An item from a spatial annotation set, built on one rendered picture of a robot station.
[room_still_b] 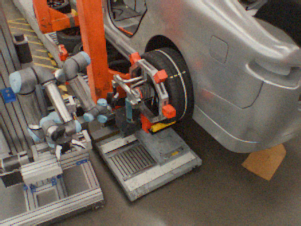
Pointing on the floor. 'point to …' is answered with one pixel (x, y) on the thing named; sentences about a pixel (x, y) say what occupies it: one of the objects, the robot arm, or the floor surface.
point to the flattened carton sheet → (265, 161)
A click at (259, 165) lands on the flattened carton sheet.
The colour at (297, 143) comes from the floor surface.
